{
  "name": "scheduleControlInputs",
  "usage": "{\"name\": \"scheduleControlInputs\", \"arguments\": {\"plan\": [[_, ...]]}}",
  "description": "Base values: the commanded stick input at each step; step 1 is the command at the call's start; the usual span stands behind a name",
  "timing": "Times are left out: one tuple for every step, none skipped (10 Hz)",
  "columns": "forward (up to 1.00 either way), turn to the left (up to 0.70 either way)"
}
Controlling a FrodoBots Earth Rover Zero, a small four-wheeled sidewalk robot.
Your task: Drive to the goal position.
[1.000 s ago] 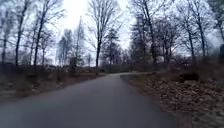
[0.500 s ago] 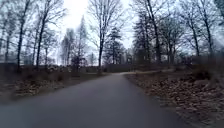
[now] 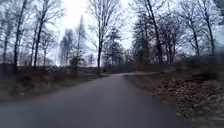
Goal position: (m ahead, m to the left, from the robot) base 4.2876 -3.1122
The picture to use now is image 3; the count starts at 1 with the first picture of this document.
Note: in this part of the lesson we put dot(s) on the row of bare trees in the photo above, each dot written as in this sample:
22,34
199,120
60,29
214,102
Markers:
99,50
158,43

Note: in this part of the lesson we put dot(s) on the grey asphalt path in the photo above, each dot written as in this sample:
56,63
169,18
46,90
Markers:
100,106

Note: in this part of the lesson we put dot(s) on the leaf-strewn grass verge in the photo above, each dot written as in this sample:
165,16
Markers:
36,81
186,91

